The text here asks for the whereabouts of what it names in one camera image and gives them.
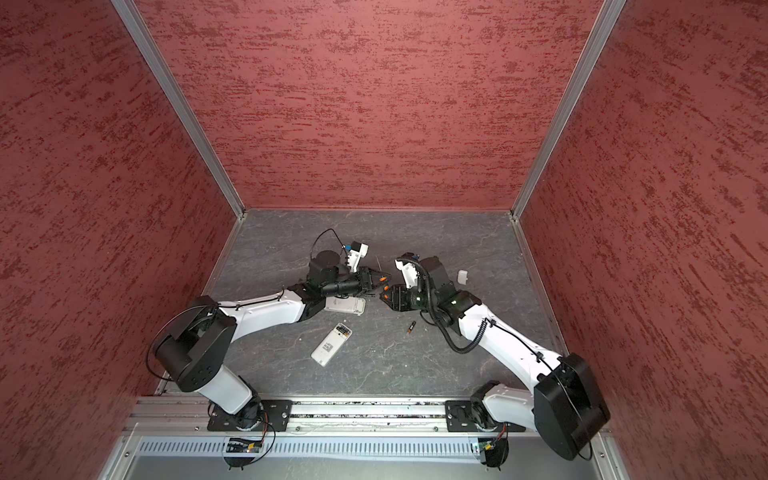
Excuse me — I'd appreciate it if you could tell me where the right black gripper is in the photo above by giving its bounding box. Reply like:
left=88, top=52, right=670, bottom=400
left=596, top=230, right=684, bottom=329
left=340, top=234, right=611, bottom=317
left=379, top=284, right=438, bottom=313

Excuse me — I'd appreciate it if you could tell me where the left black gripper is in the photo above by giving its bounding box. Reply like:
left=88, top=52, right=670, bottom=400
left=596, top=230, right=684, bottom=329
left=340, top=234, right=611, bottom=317
left=323, top=266, right=392, bottom=297

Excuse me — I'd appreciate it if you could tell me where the orange black screwdriver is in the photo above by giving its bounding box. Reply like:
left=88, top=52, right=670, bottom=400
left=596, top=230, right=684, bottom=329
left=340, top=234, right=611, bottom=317
left=372, top=262, right=391, bottom=294

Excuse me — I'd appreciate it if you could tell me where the white remote orange button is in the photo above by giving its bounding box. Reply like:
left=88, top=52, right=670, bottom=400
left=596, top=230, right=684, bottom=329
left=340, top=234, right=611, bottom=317
left=325, top=297, right=366, bottom=316

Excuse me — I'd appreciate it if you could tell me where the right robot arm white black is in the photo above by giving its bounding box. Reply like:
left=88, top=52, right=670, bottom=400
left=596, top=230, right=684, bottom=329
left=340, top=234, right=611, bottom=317
left=380, top=253, right=610, bottom=460

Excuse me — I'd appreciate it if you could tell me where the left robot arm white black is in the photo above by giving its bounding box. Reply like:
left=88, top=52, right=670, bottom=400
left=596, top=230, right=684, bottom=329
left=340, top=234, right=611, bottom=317
left=146, top=250, right=390, bottom=431

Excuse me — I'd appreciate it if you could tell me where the right base connector wiring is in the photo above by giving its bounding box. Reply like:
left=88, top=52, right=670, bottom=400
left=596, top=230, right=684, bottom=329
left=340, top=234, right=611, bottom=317
left=477, top=424, right=511, bottom=469

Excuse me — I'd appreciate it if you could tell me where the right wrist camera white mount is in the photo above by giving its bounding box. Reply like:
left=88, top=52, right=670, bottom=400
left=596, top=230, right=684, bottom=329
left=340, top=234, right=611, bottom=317
left=395, top=252, right=419, bottom=289

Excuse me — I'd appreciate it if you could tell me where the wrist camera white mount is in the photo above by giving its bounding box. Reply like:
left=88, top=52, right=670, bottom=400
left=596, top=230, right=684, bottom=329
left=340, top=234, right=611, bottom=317
left=395, top=252, right=419, bottom=289
left=344, top=241, right=369, bottom=273

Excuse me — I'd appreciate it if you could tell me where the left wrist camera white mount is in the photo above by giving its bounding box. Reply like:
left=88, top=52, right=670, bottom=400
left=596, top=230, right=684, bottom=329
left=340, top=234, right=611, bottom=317
left=344, top=241, right=369, bottom=273

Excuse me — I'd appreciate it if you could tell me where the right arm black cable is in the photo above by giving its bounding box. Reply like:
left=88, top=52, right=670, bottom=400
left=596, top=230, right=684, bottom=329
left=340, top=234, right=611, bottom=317
left=395, top=257, right=490, bottom=355

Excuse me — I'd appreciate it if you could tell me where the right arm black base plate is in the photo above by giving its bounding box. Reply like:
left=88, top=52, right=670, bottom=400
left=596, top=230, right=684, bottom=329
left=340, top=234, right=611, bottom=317
left=444, top=399, right=526, bottom=434

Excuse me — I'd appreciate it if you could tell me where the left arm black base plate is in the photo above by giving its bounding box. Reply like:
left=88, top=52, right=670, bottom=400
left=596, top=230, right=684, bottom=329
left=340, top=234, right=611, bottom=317
left=207, top=399, right=294, bottom=433

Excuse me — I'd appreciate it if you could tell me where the perforated cable duct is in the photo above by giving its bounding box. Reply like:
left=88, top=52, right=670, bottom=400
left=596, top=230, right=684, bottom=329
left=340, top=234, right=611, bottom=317
left=136, top=436, right=480, bottom=462

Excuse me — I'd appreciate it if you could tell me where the aluminium front rail frame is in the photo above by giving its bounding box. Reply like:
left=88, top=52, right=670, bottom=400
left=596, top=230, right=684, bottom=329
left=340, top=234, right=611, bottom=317
left=98, top=394, right=631, bottom=480

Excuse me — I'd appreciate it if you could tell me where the right aluminium corner post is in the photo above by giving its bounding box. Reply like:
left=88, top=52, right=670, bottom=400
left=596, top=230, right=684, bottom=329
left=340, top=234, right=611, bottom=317
left=511, top=0, right=626, bottom=223

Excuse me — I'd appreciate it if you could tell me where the aluminium corner post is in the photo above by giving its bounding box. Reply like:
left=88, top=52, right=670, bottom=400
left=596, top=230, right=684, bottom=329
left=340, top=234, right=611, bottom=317
left=111, top=0, right=247, bottom=221
left=511, top=0, right=626, bottom=223

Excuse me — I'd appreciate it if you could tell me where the left aluminium corner post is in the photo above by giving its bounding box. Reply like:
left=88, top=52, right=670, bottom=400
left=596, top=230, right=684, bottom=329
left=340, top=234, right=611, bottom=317
left=111, top=0, right=247, bottom=221

